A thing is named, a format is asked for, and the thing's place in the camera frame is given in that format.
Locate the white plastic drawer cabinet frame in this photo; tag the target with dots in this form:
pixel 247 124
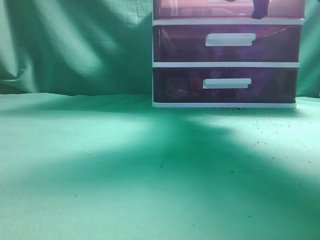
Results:
pixel 224 21

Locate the green table cloth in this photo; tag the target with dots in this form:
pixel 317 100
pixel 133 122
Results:
pixel 115 168

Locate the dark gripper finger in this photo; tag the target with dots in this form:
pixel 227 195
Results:
pixel 260 9

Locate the translucent purple drawer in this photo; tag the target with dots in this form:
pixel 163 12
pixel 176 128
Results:
pixel 174 9
pixel 227 43
pixel 225 85

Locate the green cloth backdrop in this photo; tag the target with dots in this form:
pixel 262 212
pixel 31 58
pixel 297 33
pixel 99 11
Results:
pixel 76 47

